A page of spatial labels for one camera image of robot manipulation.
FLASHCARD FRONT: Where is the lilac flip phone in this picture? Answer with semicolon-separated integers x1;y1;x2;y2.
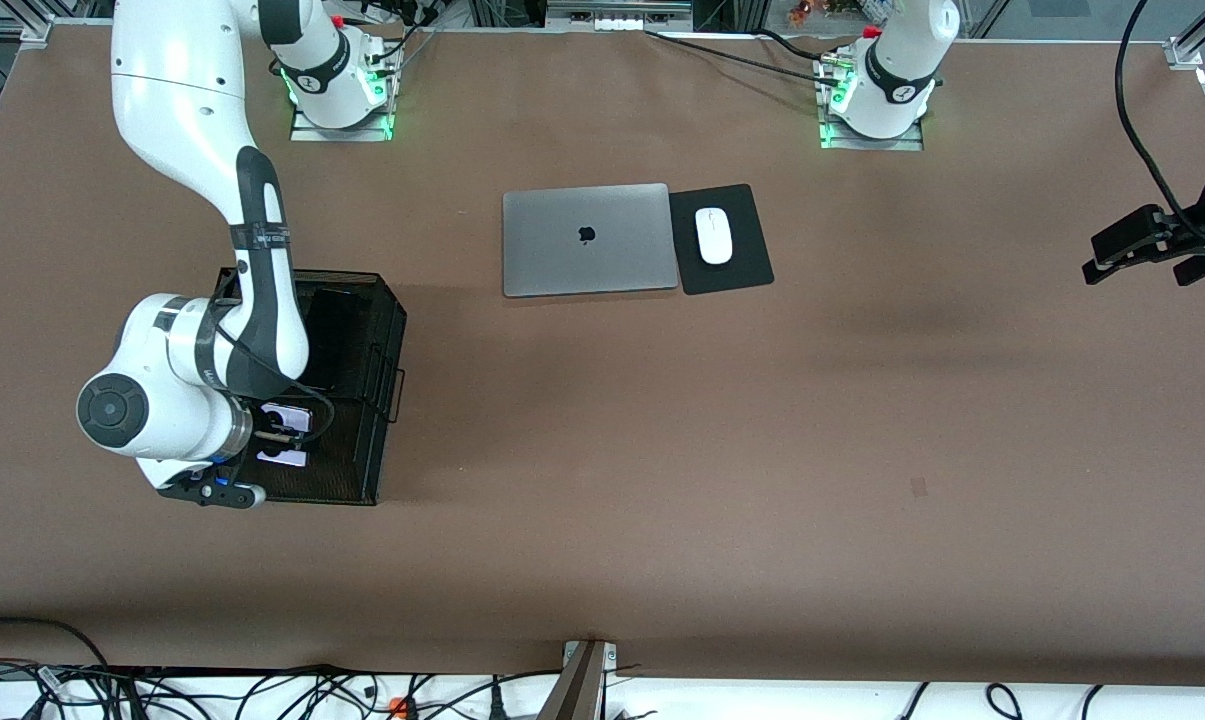
259;401;314;470

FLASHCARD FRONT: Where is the black slab phone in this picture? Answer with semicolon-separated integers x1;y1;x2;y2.
305;288;359;394

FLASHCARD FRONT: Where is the black mesh two-tier tray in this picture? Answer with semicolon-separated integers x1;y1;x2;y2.
188;267;408;507

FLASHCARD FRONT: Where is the silver laptop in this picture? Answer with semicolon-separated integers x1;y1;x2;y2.
502;182;681;299

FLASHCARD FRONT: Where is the black mouse pad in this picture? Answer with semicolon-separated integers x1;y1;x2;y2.
668;183;775;297

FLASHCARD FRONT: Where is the white computer mouse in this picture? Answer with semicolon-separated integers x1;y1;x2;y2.
695;207;734;266

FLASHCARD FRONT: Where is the grey power strip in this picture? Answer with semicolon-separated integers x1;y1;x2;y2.
547;0;693;31

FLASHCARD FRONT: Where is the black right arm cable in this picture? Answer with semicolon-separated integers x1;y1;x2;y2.
207;265;337;448

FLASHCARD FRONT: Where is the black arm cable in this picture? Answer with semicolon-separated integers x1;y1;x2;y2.
1114;0;1205;251
207;265;337;448

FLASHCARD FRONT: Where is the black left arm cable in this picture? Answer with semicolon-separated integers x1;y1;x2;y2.
1114;0;1205;251

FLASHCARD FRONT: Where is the aluminium frame profile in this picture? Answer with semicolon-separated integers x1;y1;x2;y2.
1165;0;1205;71
0;14;55;47

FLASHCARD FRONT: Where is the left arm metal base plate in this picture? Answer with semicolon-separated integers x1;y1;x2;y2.
819;110;925;153

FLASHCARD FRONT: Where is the thick black floor cable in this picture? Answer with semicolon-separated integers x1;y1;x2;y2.
0;617;113;720

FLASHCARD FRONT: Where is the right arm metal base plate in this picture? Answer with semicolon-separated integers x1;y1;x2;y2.
290;100;396;143

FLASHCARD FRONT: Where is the grey metal camera mount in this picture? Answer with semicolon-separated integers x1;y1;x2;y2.
537;640;620;720

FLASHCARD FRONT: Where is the black cable on table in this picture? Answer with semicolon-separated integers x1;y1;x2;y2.
645;28;853;86

